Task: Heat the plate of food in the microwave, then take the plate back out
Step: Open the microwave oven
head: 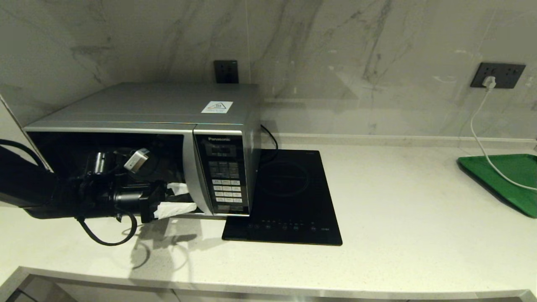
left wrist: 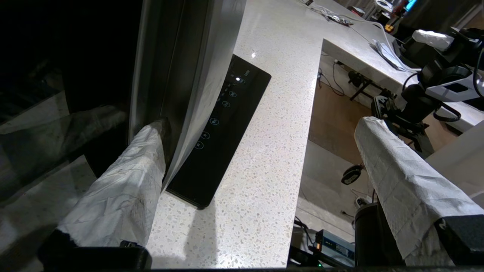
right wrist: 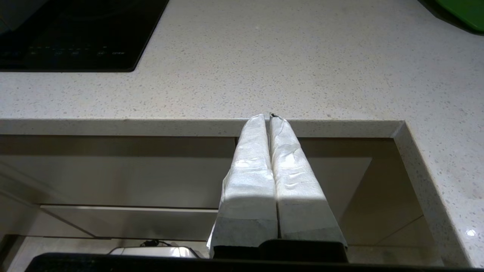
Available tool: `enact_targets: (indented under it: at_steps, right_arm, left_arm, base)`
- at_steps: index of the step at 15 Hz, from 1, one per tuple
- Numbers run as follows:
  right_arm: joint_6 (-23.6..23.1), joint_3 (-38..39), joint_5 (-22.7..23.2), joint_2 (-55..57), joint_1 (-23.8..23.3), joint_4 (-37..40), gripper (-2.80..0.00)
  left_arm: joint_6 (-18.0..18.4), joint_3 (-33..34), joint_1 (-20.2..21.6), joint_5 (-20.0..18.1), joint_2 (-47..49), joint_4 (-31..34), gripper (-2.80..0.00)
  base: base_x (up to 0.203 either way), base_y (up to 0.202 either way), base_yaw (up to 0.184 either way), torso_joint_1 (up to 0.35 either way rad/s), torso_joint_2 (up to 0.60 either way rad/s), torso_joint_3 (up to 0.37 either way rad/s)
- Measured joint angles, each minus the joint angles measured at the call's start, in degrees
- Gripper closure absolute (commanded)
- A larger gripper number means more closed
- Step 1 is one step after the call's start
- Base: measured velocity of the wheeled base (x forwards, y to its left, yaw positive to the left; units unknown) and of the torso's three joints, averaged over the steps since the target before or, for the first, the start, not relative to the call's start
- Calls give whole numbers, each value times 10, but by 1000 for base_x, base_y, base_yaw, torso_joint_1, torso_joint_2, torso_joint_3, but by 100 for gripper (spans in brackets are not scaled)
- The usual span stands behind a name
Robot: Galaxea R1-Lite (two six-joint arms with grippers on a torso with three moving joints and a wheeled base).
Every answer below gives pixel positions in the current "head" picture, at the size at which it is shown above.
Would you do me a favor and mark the silver black microwave door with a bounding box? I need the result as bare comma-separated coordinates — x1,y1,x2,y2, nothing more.
24,128,214,216

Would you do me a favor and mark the silver Panasonic microwave oven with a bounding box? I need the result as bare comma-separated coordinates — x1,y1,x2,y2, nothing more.
23,82,261,219

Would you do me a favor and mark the black microwave control panel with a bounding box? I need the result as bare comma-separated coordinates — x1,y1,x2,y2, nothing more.
193,130,250,216

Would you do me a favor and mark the white warning sticker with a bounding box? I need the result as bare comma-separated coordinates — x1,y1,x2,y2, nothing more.
201,101,233,114

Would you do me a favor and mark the grey base cabinet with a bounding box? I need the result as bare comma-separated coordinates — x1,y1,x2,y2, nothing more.
0,266,537,302

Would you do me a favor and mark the black induction cooktop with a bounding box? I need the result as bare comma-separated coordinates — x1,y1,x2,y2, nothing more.
222,150,343,246

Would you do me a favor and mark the green plastic tray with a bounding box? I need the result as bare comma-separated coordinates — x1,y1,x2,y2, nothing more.
458,154,537,218

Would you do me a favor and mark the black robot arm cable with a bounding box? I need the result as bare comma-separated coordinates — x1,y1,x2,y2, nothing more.
76,213,138,247

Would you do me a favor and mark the small black wall socket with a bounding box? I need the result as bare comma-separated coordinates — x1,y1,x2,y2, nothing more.
214,60,239,84

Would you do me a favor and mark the white power cable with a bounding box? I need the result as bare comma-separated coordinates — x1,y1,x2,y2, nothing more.
469,89,537,191

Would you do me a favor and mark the wide black wall socket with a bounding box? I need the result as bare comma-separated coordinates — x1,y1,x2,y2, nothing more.
470,62,526,89

